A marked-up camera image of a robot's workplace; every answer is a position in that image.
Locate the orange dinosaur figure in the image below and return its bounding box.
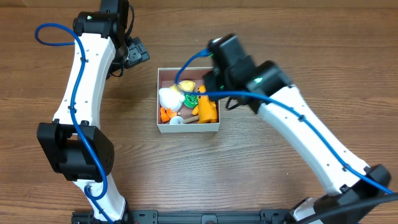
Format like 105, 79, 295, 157
192, 95, 218, 123

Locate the green plastic spinning top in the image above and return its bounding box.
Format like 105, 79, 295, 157
183, 93, 198, 108

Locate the white plush duck toy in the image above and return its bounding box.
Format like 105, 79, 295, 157
159, 80, 196, 123

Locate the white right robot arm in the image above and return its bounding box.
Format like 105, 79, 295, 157
204, 34, 397, 223

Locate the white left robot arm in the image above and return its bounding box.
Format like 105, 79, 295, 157
35, 10, 139, 223

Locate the white box with pink interior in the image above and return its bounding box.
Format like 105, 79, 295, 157
157, 67, 221, 133

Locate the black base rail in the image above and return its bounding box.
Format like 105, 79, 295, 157
71, 209, 296, 224

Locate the thick black cable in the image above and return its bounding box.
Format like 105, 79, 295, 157
295, 192, 398, 224

